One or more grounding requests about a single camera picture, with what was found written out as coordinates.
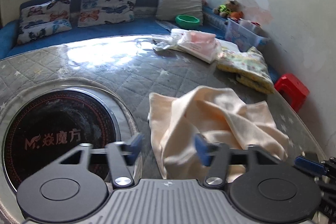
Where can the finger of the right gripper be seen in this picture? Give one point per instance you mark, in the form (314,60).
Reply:
(309,167)

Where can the clear plastic storage box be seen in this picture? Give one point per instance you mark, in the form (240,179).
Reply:
(244,38)

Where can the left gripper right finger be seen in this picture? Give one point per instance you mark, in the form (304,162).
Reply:
(216,157)

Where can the left butterfly print pillow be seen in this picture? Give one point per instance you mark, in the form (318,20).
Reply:
(46,19)

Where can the cream beige garment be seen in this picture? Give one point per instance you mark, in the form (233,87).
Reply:
(220,116)

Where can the red plastic stool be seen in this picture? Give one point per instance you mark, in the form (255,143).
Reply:
(293,90)

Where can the grey quilted star table cover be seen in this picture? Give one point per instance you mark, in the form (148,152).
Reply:
(123,71)

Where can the orange plush toy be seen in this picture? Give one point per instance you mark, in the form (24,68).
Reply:
(236,15)

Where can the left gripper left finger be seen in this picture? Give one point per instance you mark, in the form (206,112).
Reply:
(120,155)

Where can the middle butterfly print pillow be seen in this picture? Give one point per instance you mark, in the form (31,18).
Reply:
(99,12)

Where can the plain grey pillow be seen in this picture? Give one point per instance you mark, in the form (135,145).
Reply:
(168,9)

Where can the teddy bear in green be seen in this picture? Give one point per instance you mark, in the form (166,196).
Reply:
(227,8)

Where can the blue sofa bench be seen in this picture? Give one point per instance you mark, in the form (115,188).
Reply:
(144,23)

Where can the butterfly print pillow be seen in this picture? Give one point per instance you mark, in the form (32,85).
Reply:
(46,19)
(99,12)

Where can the pink white folded clothes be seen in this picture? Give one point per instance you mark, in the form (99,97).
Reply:
(202,45)

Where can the black round induction cooktop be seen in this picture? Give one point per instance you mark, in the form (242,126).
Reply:
(37,129)

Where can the small white crumpled cloth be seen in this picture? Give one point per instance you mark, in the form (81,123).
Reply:
(164,43)

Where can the green plastic bowl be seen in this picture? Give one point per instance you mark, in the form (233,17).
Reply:
(187,22)

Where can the yellow floral folded blanket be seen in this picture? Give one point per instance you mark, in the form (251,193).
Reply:
(249,68)

